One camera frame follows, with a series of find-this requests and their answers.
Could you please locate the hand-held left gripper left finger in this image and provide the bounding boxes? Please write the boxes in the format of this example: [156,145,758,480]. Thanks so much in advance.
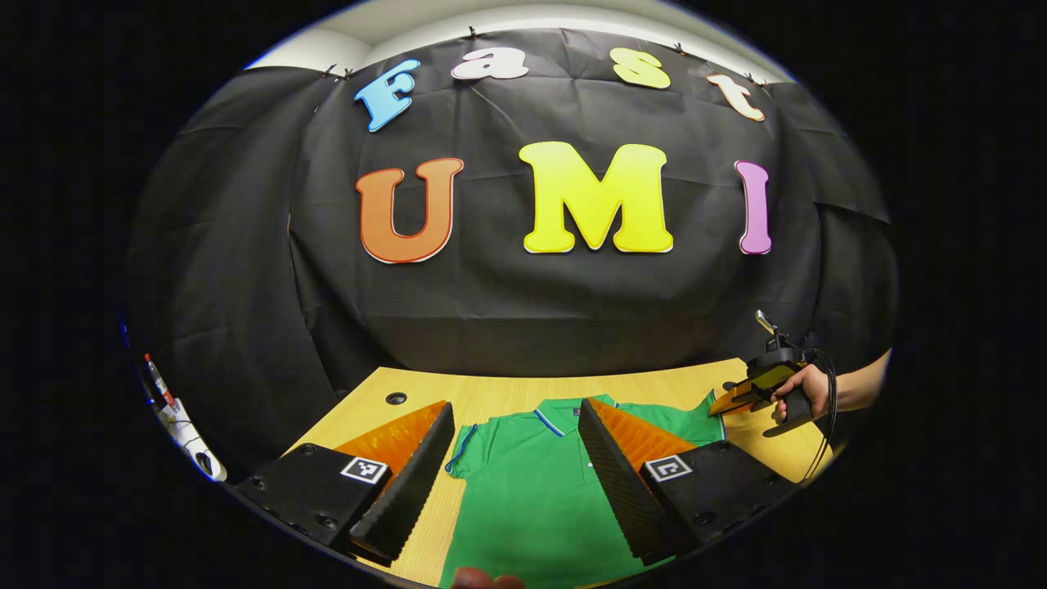
[233,401,456,567]

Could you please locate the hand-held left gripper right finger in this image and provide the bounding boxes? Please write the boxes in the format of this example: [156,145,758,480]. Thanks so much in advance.
[577,398,798,567]

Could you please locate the green T-shirt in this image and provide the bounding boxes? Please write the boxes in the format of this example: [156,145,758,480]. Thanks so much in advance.
[439,393,729,589]

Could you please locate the black backdrop cloth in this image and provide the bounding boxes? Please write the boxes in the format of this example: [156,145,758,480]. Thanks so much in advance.
[127,29,899,483]

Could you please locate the white and red object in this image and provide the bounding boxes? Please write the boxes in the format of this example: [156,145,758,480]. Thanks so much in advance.
[143,352,228,483]

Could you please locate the black cable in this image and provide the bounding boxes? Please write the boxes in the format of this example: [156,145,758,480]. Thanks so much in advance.
[802,348,841,483]

